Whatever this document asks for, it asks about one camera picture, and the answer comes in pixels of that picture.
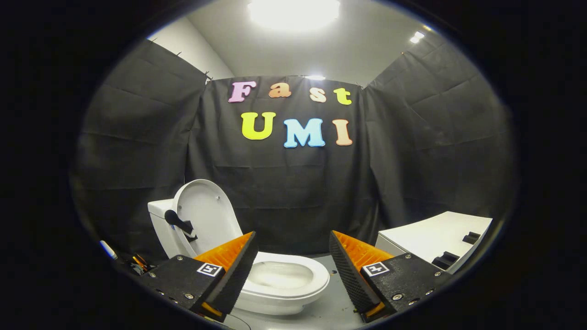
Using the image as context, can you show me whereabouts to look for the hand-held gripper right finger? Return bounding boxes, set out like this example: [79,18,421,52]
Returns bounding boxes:
[328,230,455,323]

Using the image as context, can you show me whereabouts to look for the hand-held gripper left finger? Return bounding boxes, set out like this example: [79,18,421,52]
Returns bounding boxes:
[137,231,258,323]

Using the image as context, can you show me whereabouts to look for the white toilet lid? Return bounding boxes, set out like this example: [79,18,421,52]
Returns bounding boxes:
[173,179,244,258]

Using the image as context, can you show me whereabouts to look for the white toilet seat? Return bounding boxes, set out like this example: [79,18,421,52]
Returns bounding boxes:
[242,251,331,299]

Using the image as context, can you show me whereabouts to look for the white ceramic toilet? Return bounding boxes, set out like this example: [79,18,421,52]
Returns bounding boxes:
[148,198,331,316]

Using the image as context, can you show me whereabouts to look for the white grey drawer cabinet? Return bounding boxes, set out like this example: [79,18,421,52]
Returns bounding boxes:
[375,211,493,275]

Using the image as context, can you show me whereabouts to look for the black backdrop cloth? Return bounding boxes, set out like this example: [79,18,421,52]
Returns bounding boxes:
[69,39,518,269]

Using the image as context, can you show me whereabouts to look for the black device with orange antennas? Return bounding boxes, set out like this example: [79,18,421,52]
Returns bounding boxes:
[128,253,154,275]

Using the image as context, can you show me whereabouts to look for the round ceiling light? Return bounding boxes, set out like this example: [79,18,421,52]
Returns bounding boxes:
[248,0,341,33]

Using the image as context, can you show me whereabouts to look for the black lid handle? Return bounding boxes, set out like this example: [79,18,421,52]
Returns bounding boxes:
[164,210,199,242]

